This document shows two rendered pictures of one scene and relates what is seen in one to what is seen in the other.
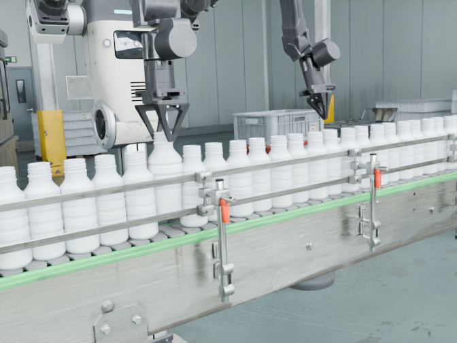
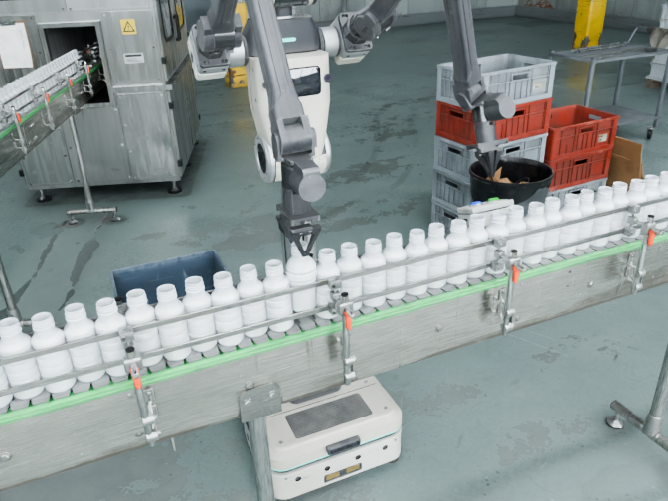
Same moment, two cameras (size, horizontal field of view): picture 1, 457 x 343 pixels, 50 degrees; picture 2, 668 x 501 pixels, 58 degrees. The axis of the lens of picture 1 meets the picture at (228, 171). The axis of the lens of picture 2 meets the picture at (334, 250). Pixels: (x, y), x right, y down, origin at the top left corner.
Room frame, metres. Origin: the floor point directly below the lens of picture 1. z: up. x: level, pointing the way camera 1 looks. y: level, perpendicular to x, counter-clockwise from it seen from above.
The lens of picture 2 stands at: (-0.19, -0.20, 1.79)
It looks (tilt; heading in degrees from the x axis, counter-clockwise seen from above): 27 degrees down; 12
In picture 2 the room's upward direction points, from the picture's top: 2 degrees counter-clockwise
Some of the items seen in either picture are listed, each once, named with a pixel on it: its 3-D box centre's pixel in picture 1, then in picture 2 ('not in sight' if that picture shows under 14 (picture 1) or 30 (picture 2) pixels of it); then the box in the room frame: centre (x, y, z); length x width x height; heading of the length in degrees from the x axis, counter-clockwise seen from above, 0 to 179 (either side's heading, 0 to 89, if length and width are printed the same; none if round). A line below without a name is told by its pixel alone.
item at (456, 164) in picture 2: not in sight; (489, 150); (3.70, -0.40, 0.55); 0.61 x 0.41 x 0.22; 132
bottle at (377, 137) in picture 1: (377, 154); (532, 233); (1.33, -0.41, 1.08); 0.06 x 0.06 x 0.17
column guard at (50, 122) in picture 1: (52, 142); (235, 45); (8.25, 2.96, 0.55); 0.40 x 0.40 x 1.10; 35
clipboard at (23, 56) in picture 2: not in sight; (13, 45); (3.75, 2.93, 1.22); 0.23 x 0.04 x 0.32; 107
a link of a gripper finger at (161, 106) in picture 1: (166, 117); (301, 235); (0.94, 0.11, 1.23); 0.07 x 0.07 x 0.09; 35
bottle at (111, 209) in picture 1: (108, 199); (251, 300); (0.89, 0.23, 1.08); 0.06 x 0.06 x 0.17
